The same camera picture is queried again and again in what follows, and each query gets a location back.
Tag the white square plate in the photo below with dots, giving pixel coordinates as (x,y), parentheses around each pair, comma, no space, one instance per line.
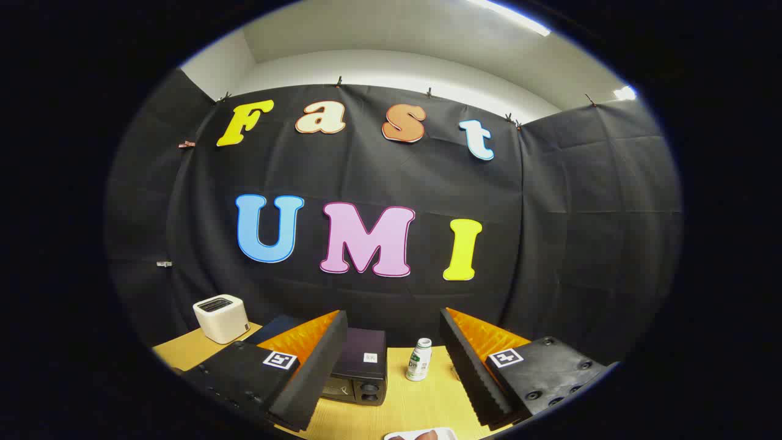
(397,436)

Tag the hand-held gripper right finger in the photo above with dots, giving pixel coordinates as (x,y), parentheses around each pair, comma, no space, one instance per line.
(473,373)

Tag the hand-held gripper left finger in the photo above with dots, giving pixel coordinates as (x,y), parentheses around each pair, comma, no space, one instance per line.
(317,366)

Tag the cream white toaster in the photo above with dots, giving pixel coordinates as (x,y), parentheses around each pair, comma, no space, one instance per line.
(223,321)

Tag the black toaster oven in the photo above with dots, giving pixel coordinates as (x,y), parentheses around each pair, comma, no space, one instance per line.
(360,351)

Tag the white bottle green label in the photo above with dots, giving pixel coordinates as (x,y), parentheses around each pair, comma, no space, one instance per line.
(419,363)

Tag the pink ham slice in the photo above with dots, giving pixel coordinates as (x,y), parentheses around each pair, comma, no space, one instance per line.
(424,436)

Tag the black backdrop cloth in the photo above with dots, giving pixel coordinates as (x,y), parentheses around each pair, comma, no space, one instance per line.
(366,177)

